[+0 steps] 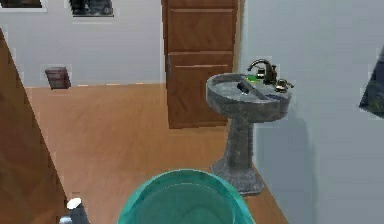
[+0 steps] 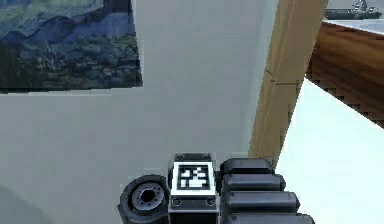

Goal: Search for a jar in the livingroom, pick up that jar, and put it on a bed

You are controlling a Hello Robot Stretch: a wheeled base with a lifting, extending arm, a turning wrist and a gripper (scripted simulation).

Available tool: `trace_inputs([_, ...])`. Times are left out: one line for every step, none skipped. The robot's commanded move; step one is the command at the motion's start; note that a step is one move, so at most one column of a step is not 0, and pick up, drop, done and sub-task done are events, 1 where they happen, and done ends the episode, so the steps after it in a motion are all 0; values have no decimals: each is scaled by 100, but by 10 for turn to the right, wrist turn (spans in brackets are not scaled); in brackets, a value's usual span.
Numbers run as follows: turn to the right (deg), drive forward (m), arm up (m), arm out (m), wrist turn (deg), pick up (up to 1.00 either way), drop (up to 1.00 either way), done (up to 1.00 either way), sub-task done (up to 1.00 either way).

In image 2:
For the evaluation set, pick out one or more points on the light wooden door frame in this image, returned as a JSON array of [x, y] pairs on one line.
[[283, 83]]

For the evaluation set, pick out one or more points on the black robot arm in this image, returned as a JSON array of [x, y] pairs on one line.
[[253, 193]]

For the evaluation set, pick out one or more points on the blue landscape wall painting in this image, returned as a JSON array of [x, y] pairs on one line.
[[66, 43]]

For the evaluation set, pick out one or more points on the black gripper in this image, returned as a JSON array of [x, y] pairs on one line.
[[146, 198]]

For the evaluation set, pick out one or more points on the brown wooden counter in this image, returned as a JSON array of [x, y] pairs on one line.
[[350, 63]]

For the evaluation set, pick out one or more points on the dark grey sink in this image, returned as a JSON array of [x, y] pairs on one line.
[[353, 12]]

